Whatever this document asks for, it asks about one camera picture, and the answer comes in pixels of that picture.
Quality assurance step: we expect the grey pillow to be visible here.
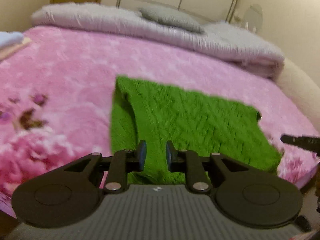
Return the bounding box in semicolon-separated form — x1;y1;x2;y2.
139;5;204;34

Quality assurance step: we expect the beige bed frame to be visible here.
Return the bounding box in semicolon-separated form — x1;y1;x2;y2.
274;59;320;132

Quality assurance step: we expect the grey folded quilt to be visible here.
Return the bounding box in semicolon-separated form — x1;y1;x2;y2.
31;3;285;79

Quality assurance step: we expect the folded pale pink cloth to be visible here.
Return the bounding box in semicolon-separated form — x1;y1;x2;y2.
0;37;31;61

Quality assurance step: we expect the green knitted vest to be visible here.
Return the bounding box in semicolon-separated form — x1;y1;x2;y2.
110;76;281;185

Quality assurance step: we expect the pink floral blanket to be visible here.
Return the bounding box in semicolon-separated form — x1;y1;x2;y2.
1;26;319;214

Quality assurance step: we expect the folded light blue cloth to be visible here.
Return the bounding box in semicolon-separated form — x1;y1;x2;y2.
0;31;24;49

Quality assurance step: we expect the round clear glass table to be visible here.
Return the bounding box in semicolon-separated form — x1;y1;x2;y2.
233;4;263;34

